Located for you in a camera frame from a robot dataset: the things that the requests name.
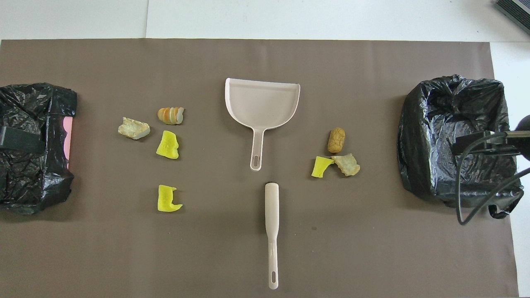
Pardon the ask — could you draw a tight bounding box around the brown toy nugget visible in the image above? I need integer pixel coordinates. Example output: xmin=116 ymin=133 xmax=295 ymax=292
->
xmin=327 ymin=127 xmax=346 ymax=154

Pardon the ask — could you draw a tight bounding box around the brown paper table mat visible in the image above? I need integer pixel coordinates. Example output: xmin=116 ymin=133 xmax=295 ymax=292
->
xmin=0 ymin=38 xmax=520 ymax=298

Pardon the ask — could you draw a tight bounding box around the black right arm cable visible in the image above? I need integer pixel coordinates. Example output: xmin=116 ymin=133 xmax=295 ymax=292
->
xmin=455 ymin=130 xmax=530 ymax=226

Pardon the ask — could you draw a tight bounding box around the large beige toy croissant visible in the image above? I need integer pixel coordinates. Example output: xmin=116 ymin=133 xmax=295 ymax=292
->
xmin=118 ymin=117 xmax=151 ymax=140

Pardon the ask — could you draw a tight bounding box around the beige plastic dustpan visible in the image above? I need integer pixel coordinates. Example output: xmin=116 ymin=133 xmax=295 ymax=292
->
xmin=225 ymin=77 xmax=301 ymax=172

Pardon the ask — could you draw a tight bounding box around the beige brush with black bristles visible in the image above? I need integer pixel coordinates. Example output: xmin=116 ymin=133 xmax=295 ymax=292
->
xmin=265 ymin=182 xmax=280 ymax=290

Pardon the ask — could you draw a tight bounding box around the black trash bag lined bin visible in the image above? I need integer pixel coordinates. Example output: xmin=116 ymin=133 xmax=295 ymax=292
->
xmin=397 ymin=74 xmax=525 ymax=220

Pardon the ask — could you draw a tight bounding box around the small yellow sponge piece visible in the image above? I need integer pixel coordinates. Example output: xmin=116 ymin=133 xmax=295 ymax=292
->
xmin=311 ymin=156 xmax=335 ymax=179

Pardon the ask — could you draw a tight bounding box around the dark ribbed device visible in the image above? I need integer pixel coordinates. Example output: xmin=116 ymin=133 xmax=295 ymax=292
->
xmin=494 ymin=0 xmax=530 ymax=24

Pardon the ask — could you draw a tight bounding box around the pink bin with black bag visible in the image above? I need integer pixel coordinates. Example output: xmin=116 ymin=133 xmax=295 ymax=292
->
xmin=0 ymin=82 xmax=78 ymax=215

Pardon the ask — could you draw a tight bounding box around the notched yellow sponge green backing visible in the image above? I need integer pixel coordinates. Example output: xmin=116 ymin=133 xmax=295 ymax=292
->
xmin=157 ymin=185 xmax=183 ymax=213

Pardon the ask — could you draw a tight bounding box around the pale beige toy pastry chunk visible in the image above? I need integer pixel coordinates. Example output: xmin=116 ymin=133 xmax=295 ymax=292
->
xmin=331 ymin=153 xmax=361 ymax=177

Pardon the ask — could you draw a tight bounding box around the small orange striped toy croissant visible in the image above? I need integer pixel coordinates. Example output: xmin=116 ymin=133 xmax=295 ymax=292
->
xmin=157 ymin=107 xmax=185 ymax=125

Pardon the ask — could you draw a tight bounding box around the yellow sponge wedge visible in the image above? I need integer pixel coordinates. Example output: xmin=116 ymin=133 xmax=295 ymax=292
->
xmin=156 ymin=130 xmax=180 ymax=160

